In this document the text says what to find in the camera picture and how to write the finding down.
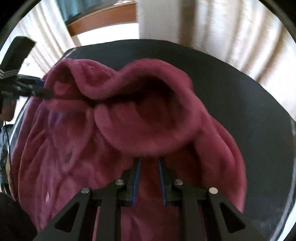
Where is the dark glass window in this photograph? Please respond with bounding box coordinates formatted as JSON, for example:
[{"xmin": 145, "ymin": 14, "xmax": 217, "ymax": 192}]
[{"xmin": 56, "ymin": 0, "xmax": 133, "ymax": 25}]

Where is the person's left hand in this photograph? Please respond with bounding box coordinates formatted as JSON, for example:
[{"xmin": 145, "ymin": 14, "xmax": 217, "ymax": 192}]
[{"xmin": 1, "ymin": 98, "xmax": 17, "ymax": 121}]

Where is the magenta fleece jacket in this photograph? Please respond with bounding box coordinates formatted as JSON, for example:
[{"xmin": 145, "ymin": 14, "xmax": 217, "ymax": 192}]
[{"xmin": 11, "ymin": 59, "xmax": 247, "ymax": 240}]

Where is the cream curtain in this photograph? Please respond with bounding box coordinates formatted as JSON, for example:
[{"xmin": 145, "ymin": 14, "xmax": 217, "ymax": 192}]
[{"xmin": 136, "ymin": 0, "xmax": 296, "ymax": 91}]

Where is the black table cover cloth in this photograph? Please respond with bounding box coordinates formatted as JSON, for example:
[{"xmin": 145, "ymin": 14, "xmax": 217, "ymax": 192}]
[{"xmin": 10, "ymin": 40, "xmax": 295, "ymax": 240}]

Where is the wooden window sill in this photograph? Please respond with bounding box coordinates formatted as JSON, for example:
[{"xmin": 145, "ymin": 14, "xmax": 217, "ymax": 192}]
[{"xmin": 67, "ymin": 1, "xmax": 137, "ymax": 37}]

